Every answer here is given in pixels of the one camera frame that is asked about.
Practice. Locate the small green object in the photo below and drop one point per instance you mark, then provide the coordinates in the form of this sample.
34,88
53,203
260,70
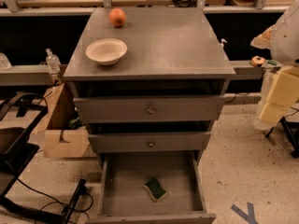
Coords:
272,62

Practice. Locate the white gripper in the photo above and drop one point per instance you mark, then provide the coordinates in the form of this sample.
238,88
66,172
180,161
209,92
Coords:
286,39

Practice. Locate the grey top drawer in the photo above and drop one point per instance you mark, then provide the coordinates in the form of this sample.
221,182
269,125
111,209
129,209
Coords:
149,109

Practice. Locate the black metal frame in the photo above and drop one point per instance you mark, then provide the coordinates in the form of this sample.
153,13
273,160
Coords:
15,154

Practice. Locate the orange fruit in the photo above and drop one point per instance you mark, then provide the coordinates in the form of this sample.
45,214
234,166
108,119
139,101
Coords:
117,17

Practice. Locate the cardboard box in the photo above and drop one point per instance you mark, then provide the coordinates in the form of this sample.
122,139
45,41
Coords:
65,137

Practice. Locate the black tripod stand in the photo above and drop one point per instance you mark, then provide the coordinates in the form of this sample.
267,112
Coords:
291,129

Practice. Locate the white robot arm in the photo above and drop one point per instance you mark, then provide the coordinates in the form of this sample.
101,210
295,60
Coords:
282,39

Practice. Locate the white bowl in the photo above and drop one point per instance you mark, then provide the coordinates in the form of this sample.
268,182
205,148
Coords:
106,51

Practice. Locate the grey middle drawer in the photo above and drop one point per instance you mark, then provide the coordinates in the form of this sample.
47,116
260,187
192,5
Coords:
141,142

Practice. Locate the green yellow sponge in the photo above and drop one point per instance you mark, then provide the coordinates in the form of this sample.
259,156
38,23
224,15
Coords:
156,191

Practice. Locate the grey wooden drawer cabinet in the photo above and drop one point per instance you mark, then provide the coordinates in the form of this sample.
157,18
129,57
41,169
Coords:
170,52

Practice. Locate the clear plastic bottle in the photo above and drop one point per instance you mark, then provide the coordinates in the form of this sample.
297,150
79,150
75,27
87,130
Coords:
52,61

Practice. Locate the small white pump bottle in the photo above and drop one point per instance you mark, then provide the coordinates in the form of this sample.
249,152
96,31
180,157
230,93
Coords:
223,43

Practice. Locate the grey open bottom drawer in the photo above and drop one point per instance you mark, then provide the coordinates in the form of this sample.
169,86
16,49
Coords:
125,200

